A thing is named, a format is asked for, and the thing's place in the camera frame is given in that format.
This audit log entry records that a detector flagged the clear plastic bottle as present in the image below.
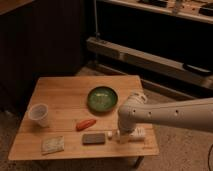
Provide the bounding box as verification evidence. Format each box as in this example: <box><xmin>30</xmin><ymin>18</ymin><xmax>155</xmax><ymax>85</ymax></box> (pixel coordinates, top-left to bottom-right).
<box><xmin>107</xmin><ymin>127</ymin><xmax>146</xmax><ymax>142</ymax></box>

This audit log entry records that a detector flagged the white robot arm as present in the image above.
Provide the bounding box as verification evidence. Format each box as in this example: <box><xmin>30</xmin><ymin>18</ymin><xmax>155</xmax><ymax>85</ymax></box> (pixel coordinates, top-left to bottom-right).
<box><xmin>118</xmin><ymin>92</ymin><xmax>213</xmax><ymax>143</ymax></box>

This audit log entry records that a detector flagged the green ceramic bowl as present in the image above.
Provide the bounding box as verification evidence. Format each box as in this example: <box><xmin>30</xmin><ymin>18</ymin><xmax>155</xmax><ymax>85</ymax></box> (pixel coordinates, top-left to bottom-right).
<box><xmin>87</xmin><ymin>86</ymin><xmax>118</xmax><ymax>113</ymax></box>

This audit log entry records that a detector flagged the grey sponge block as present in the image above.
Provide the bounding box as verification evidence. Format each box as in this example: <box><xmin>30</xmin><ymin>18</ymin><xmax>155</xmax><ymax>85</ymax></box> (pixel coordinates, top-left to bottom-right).
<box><xmin>82</xmin><ymin>133</ymin><xmax>105</xmax><ymax>145</ymax></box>

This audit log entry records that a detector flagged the orange carrot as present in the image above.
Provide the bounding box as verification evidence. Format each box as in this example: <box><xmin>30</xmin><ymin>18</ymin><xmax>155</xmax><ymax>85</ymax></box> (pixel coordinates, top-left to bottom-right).
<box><xmin>76</xmin><ymin>119</ymin><xmax>96</xmax><ymax>131</ymax></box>

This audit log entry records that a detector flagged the wooden table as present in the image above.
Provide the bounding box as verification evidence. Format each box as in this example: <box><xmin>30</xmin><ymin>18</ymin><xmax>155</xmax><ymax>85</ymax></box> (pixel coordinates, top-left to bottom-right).
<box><xmin>8</xmin><ymin>76</ymin><xmax>159</xmax><ymax>161</ymax></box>

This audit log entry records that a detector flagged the beige scouring pad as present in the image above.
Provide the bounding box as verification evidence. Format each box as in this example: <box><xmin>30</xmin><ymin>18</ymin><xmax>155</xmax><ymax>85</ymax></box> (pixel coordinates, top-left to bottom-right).
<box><xmin>41</xmin><ymin>136</ymin><xmax>64</xmax><ymax>155</ymax></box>

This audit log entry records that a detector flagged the clear plastic cup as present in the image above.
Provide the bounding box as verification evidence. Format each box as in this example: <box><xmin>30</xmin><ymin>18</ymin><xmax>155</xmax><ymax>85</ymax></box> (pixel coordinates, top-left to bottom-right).
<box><xmin>28</xmin><ymin>103</ymin><xmax>49</xmax><ymax>128</ymax></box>

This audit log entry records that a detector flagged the black flat object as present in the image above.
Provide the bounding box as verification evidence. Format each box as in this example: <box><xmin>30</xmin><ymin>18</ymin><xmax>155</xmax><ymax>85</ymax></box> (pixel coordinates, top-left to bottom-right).
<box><xmin>182</xmin><ymin>63</ymin><xmax>213</xmax><ymax>76</ymax></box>

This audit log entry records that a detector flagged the vertical metal pole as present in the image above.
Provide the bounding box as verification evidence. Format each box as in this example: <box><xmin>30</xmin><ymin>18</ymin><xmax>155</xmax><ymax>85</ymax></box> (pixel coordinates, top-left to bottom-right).
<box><xmin>93</xmin><ymin>0</ymin><xmax>100</xmax><ymax>41</ymax></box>

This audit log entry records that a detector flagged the background shelf counter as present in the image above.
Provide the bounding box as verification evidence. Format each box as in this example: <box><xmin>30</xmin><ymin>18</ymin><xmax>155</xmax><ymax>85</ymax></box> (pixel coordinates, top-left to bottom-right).
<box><xmin>101</xmin><ymin>0</ymin><xmax>213</xmax><ymax>24</ymax></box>

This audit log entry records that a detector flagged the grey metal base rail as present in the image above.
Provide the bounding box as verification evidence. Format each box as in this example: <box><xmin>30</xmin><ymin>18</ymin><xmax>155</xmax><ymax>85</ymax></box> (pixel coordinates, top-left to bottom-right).
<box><xmin>87</xmin><ymin>37</ymin><xmax>213</xmax><ymax>89</ymax></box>

